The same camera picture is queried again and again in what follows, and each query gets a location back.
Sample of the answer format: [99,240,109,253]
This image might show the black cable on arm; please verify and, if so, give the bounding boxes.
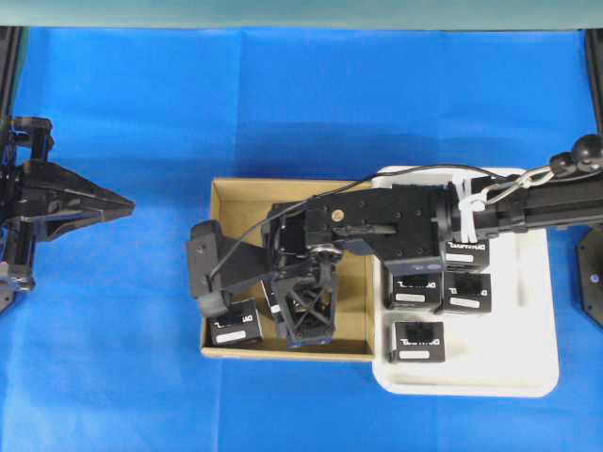
[206,164,524,288]

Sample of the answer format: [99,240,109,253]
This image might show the black small box in carton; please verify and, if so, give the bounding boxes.
[208,299,263,347]

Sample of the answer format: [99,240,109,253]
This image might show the black frame post left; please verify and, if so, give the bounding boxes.
[1,25,24,117]

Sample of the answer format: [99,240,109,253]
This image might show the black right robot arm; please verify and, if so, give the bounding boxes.
[262,135,602,347]

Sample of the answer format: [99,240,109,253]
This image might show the black frame post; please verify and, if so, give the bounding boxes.
[1,25,24,117]
[584,28,603,135]

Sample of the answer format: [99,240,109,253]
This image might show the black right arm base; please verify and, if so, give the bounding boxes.
[572,225,602,329]

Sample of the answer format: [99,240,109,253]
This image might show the white foam tray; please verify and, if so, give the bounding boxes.
[370,165,561,399]

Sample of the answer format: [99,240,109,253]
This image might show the black frame post right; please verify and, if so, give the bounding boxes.
[584,28,603,135]

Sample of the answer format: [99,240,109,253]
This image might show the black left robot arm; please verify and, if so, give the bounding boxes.
[1,117,135,312]

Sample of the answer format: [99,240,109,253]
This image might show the white cable ties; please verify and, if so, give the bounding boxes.
[452,175,487,243]

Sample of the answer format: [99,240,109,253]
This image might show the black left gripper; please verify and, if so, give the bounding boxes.
[8,160,135,244]

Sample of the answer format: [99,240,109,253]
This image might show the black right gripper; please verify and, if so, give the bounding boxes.
[263,185,448,348]

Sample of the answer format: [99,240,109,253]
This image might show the black small box on tray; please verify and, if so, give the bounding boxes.
[435,272,492,315]
[388,321,446,363]
[445,240,490,272]
[384,273,443,310]

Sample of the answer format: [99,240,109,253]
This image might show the open brown cardboard box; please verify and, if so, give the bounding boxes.
[199,178,374,363]

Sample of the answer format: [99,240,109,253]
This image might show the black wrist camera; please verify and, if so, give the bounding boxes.
[187,219,272,318]

